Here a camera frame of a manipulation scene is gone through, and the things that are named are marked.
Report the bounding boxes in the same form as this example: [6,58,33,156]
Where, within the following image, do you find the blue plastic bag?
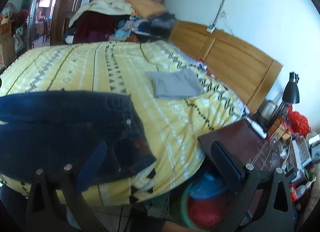
[188,172,230,199]

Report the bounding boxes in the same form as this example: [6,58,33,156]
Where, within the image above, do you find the green plastic basin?
[179,182,240,231]

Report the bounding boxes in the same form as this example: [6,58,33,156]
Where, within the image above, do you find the orange folded blanket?
[125,0,167,19]

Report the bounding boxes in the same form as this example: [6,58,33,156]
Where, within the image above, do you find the black desk lamp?
[265,71,300,128]

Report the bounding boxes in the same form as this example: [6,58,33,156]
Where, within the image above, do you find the cardboard box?
[0,19,16,69]

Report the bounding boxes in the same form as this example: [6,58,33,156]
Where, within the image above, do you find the wooden headboard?
[168,20,283,113]

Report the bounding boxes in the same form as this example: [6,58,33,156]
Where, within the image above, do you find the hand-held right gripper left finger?
[25,141,108,232]

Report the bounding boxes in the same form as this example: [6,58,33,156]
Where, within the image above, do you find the grey folded pants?
[145,68,205,99]

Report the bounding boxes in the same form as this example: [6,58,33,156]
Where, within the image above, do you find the pile of mixed clothes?
[108,12,177,44]

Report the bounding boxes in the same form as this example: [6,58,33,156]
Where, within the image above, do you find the dark blue pants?
[0,90,157,186]

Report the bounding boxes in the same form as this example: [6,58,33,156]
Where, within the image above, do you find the white power strip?
[246,118,268,139]

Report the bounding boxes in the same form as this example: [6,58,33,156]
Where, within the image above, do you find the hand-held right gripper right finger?
[211,141,298,232]

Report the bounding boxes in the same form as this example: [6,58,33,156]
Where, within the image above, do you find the red mesh bag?
[186,196,238,230]

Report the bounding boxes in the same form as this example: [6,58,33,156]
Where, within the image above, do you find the maroon garment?
[72,12,130,44]

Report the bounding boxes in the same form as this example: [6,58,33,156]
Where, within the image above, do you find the red plastic bag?
[287,104,311,136]

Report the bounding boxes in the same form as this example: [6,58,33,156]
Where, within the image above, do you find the dark wooden nightstand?
[197,114,283,222]

